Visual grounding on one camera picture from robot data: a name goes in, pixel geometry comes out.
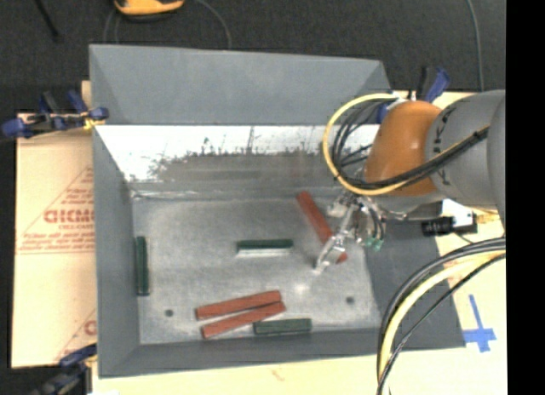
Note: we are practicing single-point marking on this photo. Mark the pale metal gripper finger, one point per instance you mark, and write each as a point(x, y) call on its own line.
point(326, 253)
point(336, 253)

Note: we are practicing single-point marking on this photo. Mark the red-brown flat block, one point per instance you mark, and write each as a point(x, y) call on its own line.
point(238, 304)
point(314, 214)
point(242, 320)

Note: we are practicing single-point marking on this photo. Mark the dark green flat block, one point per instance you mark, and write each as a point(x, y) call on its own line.
point(141, 265)
point(265, 244)
point(282, 326)

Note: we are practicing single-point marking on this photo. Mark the grey metal bin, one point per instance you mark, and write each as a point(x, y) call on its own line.
point(238, 231)

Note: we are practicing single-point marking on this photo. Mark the brown cardboard board red print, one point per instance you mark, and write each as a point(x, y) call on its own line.
point(51, 257)

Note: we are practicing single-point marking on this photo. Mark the black cylinder on white bracket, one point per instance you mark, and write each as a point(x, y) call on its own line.
point(443, 224)

